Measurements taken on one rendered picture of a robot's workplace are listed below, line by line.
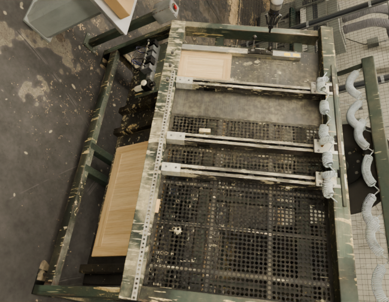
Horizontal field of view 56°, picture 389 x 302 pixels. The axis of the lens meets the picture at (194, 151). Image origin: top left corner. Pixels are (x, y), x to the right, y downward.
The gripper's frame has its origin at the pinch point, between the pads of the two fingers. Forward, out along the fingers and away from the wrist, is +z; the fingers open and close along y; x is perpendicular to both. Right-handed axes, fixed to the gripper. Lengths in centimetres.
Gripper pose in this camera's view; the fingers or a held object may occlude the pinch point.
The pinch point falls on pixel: (270, 28)
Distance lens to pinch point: 310.6
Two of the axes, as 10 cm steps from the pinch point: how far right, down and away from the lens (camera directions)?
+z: 0.0, 4.7, 8.8
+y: -9.9, -0.9, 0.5
